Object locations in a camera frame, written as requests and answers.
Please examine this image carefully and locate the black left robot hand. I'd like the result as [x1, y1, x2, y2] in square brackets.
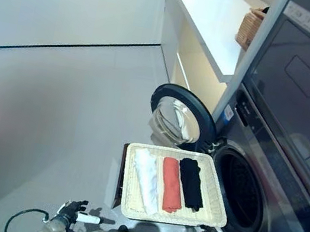
[53, 195, 104, 230]

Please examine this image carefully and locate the black cloth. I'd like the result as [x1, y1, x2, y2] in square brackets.
[172, 156, 212, 213]

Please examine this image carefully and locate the red cloth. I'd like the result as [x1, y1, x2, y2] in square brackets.
[154, 156, 190, 216]

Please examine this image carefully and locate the white cloth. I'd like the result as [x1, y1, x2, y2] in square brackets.
[125, 147, 169, 216]

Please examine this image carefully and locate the dark grey washing machine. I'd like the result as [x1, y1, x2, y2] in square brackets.
[197, 80, 310, 232]

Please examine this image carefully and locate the cream wicker basket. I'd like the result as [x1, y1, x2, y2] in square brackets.
[115, 140, 238, 232]

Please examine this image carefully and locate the dark brown stool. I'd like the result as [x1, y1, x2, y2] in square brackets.
[110, 142, 134, 212]

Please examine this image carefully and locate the red and blue sticker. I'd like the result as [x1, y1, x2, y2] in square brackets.
[222, 104, 237, 124]

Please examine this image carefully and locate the round glass washer door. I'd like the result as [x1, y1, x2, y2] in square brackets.
[142, 80, 224, 157]

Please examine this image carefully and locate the dark grey dryer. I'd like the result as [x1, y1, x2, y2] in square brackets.
[219, 0, 310, 216]

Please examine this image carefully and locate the brown wicker box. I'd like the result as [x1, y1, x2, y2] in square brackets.
[233, 4, 269, 54]

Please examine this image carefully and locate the white open cabinet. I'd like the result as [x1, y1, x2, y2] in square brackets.
[143, 0, 269, 115]

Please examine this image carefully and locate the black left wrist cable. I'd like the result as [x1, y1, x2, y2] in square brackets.
[4, 204, 50, 232]

